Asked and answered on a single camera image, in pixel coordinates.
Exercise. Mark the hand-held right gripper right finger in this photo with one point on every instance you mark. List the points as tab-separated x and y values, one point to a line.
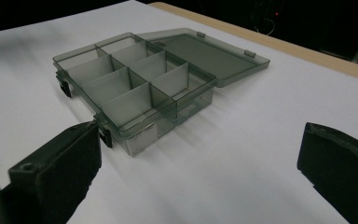
341	168

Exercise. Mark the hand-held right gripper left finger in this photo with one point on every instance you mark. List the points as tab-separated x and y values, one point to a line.
65	168

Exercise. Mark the grey transparent compartment box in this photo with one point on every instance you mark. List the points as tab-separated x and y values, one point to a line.
143	84

